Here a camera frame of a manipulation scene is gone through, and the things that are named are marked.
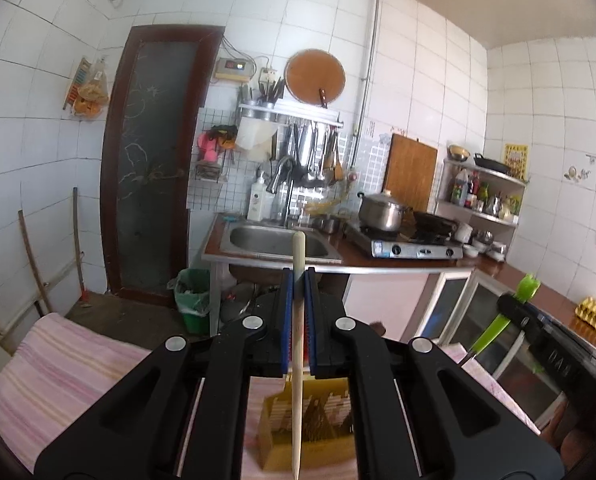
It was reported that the yellow wall poster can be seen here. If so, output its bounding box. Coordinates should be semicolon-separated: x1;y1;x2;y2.
504;143;528;181

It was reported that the counter cabinet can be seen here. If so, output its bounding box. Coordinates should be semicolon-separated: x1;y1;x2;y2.
341;269;564;428

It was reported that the round wooden board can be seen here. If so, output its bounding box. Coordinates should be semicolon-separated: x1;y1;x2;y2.
284;49;346;108

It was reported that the pink striped tablecloth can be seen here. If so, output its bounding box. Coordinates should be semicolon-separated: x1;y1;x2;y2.
0;313;540;479

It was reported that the steel cooking pot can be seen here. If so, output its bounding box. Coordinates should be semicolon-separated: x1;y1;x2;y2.
356;190;409;233

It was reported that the hanging utensil rack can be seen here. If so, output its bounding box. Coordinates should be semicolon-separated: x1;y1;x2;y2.
237;99;344;188

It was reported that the gas stove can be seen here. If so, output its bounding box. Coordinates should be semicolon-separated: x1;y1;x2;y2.
344;223;464;260

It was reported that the black wok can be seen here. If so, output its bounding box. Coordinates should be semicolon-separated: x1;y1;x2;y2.
413;211;458;240

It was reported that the rectangular wooden cutting board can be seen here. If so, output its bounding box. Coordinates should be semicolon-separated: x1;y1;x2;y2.
383;133;438;212

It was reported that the yellow egg tray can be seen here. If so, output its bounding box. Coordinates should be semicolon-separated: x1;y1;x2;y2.
575;297;596;331

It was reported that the white corner shelf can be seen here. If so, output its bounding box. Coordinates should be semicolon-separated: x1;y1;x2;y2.
434;158;528;248

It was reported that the yellow plastic utensil holder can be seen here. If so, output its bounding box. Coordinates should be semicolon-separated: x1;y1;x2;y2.
257;378;356;471

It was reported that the wooden stick against wall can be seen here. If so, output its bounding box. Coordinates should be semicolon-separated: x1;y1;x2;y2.
72;186;89;301
17;209;54;316

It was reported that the green plastic utensil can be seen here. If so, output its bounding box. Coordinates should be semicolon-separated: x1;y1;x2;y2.
458;274;541;366

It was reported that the white soap bottle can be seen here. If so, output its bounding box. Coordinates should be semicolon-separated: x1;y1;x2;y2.
247;171;268;222

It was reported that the orange bag on wall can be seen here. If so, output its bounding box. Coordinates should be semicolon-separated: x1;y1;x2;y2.
63;56;109;119

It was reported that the dark wooden door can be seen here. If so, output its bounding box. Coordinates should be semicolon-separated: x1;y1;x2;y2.
100;24;224;307

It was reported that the stainless steel sink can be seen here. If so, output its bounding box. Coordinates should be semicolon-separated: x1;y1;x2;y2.
202;214;342;264

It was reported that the wooden chopstick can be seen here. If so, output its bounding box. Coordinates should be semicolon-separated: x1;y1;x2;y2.
292;231;306;479

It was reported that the green trash bin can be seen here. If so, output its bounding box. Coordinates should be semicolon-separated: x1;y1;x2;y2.
168;269;210;336

